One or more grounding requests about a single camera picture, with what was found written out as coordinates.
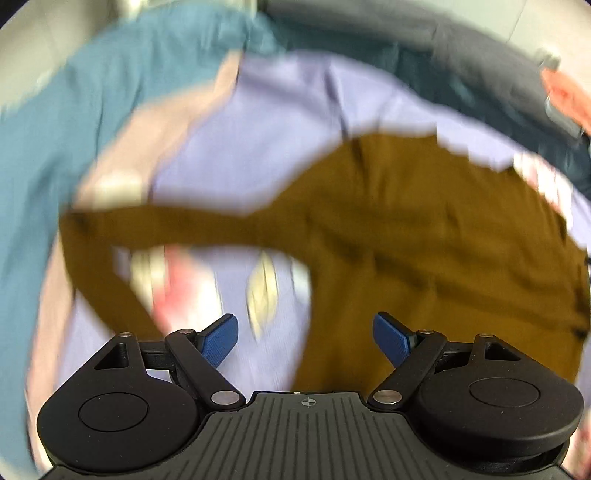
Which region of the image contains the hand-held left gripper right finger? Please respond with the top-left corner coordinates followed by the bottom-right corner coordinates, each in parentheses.
top-left (368, 312), bottom-right (523, 409)

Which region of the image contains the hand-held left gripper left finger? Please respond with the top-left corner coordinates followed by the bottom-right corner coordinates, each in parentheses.
top-left (93, 314), bottom-right (246, 409)

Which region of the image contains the brown knit garment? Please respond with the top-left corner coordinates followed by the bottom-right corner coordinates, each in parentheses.
top-left (59, 133), bottom-right (591, 393)

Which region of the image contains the purple floral bed sheet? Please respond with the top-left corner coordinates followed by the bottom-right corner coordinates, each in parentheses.
top-left (23, 50), bottom-right (591, 476)

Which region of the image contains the teal duvet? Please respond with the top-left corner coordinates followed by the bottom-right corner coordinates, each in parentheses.
top-left (0, 4), bottom-right (287, 474)

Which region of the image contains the grey blanket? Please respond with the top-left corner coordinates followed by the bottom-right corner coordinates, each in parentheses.
top-left (259, 0), bottom-right (591, 153)

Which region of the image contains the orange cloth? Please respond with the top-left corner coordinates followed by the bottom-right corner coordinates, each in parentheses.
top-left (540, 68), bottom-right (591, 136)

